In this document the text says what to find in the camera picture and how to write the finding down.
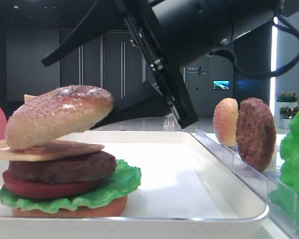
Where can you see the potted red flower plants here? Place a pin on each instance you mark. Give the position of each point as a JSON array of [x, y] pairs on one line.
[[286, 107]]

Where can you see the standing yellow cheese slice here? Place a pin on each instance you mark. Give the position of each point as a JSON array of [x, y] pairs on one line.
[[28, 98]]

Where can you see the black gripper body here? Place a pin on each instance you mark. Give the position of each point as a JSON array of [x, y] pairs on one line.
[[171, 35]]

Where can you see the standing brown meat patty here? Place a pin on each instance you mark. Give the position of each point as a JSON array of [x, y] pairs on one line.
[[255, 133]]

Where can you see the wall mounted small screen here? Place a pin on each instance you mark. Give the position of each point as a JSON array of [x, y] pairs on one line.
[[221, 85]]

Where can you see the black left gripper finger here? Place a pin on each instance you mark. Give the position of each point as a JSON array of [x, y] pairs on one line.
[[146, 101]]

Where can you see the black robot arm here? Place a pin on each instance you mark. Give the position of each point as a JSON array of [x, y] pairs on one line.
[[246, 15]]

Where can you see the flat yellow cheese slice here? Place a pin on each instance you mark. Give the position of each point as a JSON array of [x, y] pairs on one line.
[[56, 149]]

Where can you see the brown meat patty in burger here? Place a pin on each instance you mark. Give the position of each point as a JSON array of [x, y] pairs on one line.
[[82, 168]]

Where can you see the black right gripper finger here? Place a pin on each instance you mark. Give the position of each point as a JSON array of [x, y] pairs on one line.
[[102, 16]]

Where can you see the right long clear acrylic rail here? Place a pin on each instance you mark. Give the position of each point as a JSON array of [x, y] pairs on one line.
[[262, 183]]

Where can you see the green lettuce leaf in burger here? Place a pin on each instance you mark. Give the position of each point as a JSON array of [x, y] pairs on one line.
[[123, 181]]

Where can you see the red tomato slice in burger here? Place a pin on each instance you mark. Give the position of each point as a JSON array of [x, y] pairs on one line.
[[38, 190]]

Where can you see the standing green lettuce leaf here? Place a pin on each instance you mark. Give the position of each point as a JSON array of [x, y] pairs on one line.
[[295, 159]]

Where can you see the white rectangular metal tray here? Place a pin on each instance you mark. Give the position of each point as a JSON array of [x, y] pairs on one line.
[[186, 193]]

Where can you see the bottom bun in burger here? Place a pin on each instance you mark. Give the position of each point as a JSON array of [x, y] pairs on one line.
[[114, 209]]

